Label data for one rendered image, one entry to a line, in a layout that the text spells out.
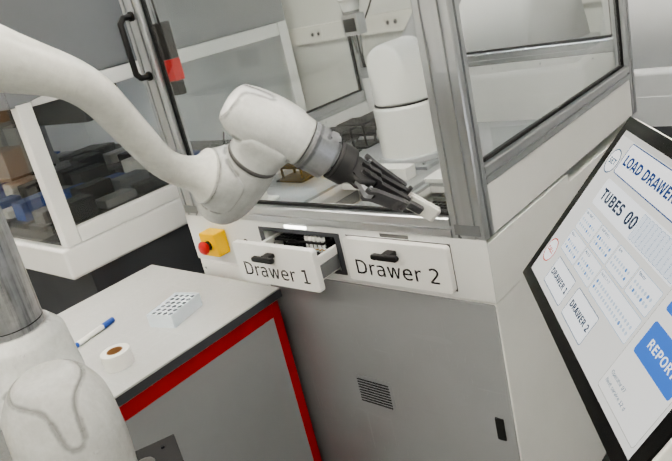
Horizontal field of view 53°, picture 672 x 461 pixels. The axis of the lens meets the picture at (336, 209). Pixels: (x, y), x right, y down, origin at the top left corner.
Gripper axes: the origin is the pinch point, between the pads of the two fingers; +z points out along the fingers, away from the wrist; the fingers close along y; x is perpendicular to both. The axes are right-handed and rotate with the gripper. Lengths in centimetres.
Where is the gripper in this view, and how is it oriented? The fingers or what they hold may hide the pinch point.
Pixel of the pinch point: (421, 207)
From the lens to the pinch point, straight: 129.0
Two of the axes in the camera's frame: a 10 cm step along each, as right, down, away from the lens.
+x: -5.3, 6.7, 5.1
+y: 0.2, -5.9, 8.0
